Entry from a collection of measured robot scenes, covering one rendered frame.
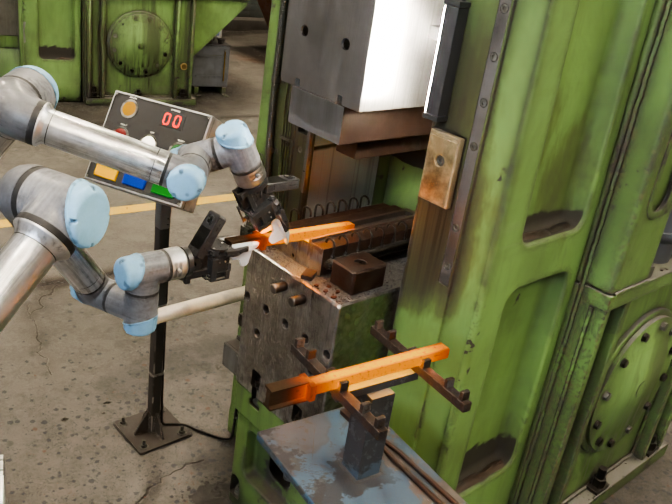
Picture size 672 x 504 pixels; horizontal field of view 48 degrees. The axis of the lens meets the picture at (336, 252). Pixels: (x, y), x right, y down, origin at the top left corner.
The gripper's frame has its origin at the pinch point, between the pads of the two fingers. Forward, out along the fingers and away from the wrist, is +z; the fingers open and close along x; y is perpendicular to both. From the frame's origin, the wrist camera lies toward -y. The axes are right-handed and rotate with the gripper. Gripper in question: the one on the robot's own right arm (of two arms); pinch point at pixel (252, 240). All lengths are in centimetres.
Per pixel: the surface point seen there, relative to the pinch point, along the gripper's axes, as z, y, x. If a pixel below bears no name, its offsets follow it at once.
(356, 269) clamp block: 19.0, 3.7, 18.4
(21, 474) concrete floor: -34, 102, -61
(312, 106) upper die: 16.4, -32.0, -3.1
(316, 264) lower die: 17.2, 7.5, 5.8
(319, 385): -20, 6, 50
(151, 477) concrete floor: -1, 102, -38
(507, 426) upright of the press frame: 69, 55, 43
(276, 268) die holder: 11.3, 11.4, -2.9
